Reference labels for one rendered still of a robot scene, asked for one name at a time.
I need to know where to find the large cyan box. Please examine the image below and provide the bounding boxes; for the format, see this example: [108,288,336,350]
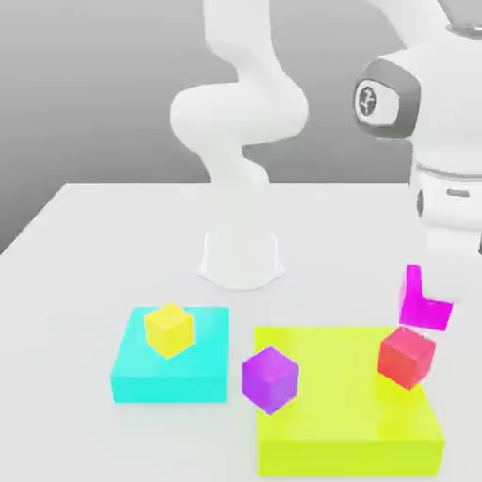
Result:
[109,306,230,405]

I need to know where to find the small yellow cube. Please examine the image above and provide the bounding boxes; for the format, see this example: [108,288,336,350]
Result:
[143,302,196,361]

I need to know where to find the small red cube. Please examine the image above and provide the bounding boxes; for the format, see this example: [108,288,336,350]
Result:
[376,326,437,392]

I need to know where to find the small purple cube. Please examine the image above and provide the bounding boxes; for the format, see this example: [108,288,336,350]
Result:
[241,345,301,416]

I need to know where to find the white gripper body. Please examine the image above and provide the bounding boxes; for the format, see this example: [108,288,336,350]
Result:
[420,224,482,269]

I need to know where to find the large yellow-green box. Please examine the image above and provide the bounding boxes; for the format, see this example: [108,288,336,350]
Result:
[253,325,446,478]

